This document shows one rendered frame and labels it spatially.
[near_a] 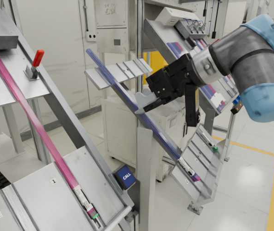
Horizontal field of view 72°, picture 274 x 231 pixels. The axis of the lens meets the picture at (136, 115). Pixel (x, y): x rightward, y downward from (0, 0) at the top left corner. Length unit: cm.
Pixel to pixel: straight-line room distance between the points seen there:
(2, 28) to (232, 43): 55
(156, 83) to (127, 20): 91
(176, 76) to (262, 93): 20
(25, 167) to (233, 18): 445
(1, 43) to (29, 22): 180
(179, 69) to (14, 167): 77
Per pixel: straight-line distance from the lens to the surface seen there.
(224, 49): 42
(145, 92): 55
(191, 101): 47
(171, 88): 46
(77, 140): 55
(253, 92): 36
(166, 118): 127
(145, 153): 72
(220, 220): 152
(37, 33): 244
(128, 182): 50
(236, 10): 471
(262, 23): 42
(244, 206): 167
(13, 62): 64
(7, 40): 63
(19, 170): 92
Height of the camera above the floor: 112
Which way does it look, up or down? 23 degrees down
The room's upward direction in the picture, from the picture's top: straight up
